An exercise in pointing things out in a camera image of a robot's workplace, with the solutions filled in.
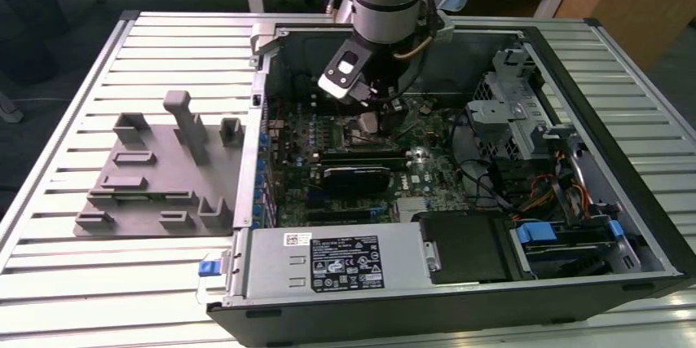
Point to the grey power supply unit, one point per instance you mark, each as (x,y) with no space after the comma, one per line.
(272,266)

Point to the grey parts rack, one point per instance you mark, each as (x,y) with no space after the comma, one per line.
(162,185)

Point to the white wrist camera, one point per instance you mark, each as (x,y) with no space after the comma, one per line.
(345,66)

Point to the silver CPU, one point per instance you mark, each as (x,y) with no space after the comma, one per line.
(368,122)

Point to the black PC case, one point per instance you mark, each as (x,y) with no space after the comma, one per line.
(380,315)

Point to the black plastic cover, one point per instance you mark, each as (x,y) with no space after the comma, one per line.
(466,246)

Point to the green motherboard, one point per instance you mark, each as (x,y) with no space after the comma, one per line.
(442,177)

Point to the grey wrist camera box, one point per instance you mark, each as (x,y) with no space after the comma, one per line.
(442,30)

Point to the black graphics card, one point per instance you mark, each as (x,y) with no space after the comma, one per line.
(353,181)

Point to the silver metal drive cage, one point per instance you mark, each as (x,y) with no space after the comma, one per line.
(500,120)

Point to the CPU socket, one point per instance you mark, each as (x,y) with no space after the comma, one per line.
(361,142)

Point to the wooden cabinet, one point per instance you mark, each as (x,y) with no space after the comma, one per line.
(641,5)

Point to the silver heatsink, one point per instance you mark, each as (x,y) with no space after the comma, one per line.
(413,207)

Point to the black office chair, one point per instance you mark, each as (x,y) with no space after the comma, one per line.
(32,30)

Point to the silver disk bay cage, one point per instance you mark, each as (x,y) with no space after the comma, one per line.
(628,260)

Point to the grey stand foot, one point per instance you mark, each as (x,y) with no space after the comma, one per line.
(10,107)

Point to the blue disk carrier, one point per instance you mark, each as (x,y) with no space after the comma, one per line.
(534,234)

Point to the blue case latch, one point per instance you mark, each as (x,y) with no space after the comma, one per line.
(209,268)

